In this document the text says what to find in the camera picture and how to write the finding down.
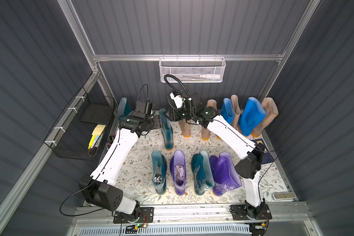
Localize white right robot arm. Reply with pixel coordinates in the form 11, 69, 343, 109
162, 89, 266, 219

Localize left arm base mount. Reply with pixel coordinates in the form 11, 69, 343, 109
113, 206, 154, 224

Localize yellow sticky notes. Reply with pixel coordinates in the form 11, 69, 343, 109
88, 124, 106, 149

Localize white tube in basket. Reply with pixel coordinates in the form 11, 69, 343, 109
199, 74, 221, 80

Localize blue boot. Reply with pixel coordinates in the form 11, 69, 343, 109
238, 97, 266, 137
220, 98, 235, 126

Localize black wire wall basket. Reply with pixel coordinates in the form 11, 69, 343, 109
44, 88, 116, 161

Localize dark blue book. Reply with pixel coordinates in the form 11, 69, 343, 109
253, 139, 274, 165

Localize purple boot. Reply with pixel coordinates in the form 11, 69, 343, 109
170, 150, 186, 196
209, 152, 242, 196

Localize white wire mesh basket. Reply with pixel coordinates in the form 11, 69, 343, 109
158, 56, 226, 83

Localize dark teal boot back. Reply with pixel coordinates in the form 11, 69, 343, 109
117, 97, 132, 122
159, 108, 174, 150

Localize beige boot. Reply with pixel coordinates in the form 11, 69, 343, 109
178, 119, 191, 138
231, 94, 241, 129
201, 99, 217, 141
251, 97, 279, 138

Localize pink pen cup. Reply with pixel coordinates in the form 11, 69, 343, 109
106, 135, 116, 150

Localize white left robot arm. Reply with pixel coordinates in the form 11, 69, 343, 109
71, 98, 160, 218

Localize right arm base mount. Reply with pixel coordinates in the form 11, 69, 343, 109
229, 199, 272, 221

